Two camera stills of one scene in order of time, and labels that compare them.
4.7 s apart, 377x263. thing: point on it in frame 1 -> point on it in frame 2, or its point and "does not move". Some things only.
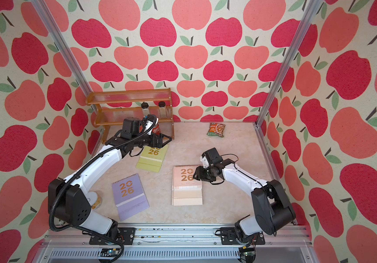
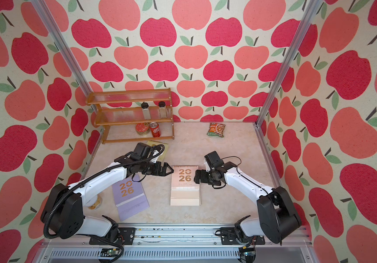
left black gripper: x=160 y=143 -> x=159 y=169
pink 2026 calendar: x=186 y=189 does not move
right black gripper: x=199 y=171 does not move
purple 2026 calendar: x=130 y=196 does not move
